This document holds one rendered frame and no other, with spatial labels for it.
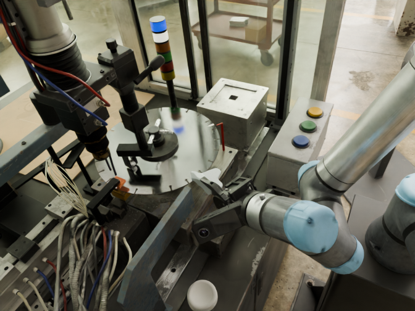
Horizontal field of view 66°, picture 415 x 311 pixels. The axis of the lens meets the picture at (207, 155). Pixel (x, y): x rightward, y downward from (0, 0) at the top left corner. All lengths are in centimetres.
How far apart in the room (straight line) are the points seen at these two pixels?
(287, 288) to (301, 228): 115
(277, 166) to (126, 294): 52
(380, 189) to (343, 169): 145
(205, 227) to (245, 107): 49
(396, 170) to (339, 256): 163
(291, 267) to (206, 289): 94
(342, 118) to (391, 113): 195
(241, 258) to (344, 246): 33
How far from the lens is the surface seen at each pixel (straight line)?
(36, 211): 101
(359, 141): 59
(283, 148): 89
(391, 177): 215
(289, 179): 93
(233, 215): 64
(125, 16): 134
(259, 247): 88
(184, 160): 80
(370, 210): 100
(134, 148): 77
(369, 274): 89
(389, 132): 58
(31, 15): 54
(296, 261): 171
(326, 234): 53
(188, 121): 91
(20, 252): 87
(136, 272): 61
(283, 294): 164
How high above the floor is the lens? 151
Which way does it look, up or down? 45 degrees down
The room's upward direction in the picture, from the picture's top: 7 degrees counter-clockwise
